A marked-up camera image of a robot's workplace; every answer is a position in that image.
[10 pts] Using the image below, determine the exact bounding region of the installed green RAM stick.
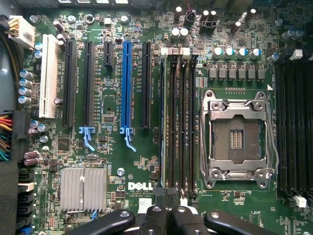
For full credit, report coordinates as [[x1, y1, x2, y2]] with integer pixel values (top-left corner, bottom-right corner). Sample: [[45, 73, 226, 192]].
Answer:
[[158, 47, 168, 188]]

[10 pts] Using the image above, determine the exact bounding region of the silver finned heat sink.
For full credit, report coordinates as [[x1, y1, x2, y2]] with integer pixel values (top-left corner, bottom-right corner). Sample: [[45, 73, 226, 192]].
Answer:
[[60, 167, 108, 213]]

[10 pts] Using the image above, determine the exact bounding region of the silver CPU socket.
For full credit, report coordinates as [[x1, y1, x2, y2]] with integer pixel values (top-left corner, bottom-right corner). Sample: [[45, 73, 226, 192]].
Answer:
[[199, 89, 280, 190]]

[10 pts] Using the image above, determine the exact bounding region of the green Dell motherboard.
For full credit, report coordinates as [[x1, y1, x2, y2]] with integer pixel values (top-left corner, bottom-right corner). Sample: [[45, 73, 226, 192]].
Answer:
[[17, 7, 313, 235]]

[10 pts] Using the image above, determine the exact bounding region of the CPU socket locking lever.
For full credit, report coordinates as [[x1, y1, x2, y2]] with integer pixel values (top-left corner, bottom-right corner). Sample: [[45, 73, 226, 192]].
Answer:
[[264, 101, 280, 178]]

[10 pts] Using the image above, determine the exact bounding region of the black main power connector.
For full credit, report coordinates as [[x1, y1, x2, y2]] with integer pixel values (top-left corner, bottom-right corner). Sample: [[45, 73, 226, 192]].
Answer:
[[0, 110, 32, 162]]

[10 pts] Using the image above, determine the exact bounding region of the long black expansion slot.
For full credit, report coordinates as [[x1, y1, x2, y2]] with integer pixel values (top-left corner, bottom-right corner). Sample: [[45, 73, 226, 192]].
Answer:
[[141, 41, 152, 129], [62, 40, 77, 128]]

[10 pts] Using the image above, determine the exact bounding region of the black expansion slot blue latch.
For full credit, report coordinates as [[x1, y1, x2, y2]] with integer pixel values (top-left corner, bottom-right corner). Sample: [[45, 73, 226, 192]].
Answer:
[[78, 41, 96, 152]]

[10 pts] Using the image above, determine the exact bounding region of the white PCI expansion slot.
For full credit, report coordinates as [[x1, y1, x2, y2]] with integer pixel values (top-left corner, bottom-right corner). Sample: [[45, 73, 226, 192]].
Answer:
[[38, 33, 60, 119]]

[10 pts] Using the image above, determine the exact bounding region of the short black expansion slot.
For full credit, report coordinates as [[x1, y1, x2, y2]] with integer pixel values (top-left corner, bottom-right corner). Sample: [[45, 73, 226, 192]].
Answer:
[[103, 41, 114, 70]]

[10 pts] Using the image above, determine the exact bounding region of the white power connector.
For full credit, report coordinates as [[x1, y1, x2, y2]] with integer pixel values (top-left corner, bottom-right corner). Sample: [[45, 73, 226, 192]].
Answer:
[[8, 15, 36, 51]]

